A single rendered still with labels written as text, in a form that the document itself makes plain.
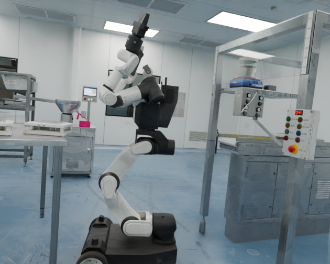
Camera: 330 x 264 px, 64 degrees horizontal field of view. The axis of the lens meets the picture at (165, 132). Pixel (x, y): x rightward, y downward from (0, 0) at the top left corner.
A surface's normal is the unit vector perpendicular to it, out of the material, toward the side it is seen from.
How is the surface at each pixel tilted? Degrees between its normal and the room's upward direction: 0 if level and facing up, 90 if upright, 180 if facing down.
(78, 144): 89
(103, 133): 90
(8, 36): 90
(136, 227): 90
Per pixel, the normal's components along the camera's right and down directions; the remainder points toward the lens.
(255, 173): 0.35, 0.11
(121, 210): 0.12, 0.09
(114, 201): 0.15, 0.50
